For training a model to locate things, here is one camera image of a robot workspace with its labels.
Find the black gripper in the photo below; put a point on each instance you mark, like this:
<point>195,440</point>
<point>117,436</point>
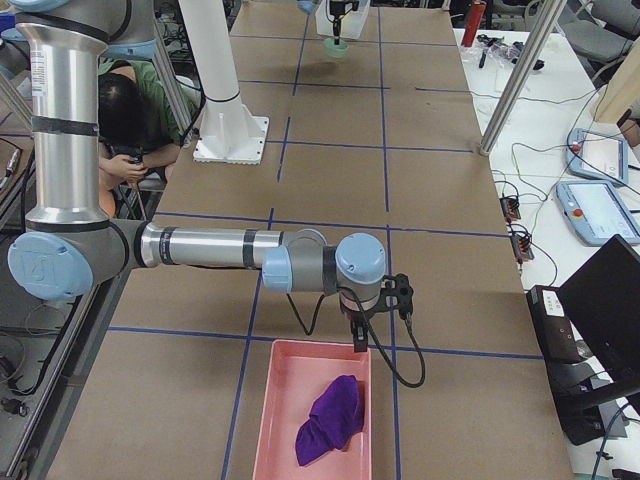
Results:
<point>339,11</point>
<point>353,316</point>

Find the mint green bowl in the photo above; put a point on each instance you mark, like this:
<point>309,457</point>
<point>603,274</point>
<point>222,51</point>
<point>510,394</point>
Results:
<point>335,49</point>

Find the teach pendant tablet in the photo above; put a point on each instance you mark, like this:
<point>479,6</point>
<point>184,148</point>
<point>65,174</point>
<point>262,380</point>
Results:
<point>596,212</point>
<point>597,156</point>

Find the clear plastic box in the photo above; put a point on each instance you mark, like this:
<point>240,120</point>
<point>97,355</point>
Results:
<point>352,24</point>

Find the black usb hub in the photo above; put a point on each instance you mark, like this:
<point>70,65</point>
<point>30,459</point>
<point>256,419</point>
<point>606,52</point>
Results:
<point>510,208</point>
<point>522,246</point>

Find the far teach pendant tablet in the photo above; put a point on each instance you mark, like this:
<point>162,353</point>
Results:
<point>597,156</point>

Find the near teach pendant tablet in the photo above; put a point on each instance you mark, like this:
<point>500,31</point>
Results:
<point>596,212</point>

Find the purple cloth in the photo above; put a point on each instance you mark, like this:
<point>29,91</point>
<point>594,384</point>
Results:
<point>333,419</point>

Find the aluminium frame post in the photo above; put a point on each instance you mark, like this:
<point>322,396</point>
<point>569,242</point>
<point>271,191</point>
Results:
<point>534,44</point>

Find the black computer box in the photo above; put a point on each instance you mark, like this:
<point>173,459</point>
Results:
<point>585,403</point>

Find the clear plastic bag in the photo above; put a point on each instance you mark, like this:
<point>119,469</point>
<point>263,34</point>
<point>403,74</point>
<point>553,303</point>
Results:
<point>495,47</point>

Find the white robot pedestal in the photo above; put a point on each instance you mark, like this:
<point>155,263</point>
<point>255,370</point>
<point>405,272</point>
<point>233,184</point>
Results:
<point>228,132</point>

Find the black monitor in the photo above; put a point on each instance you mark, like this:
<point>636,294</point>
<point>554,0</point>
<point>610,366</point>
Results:
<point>601,299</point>

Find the red cylinder bottle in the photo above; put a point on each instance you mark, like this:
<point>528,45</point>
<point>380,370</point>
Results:
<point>474,19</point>

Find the pink plastic bin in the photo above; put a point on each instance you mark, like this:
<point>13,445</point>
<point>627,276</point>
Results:
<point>299,372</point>

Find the person in green shirt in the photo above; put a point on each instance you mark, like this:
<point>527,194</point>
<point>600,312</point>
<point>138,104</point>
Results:
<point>139,132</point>

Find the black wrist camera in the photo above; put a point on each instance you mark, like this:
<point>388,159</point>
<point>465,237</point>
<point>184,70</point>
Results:
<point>398,294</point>

